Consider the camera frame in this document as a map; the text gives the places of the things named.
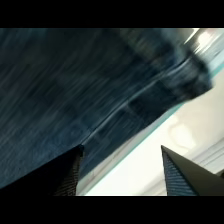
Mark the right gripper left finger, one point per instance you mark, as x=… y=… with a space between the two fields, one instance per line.
x=63 y=176

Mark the blue jeans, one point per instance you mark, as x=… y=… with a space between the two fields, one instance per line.
x=83 y=93

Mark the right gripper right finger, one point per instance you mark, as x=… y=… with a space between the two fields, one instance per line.
x=190 y=180

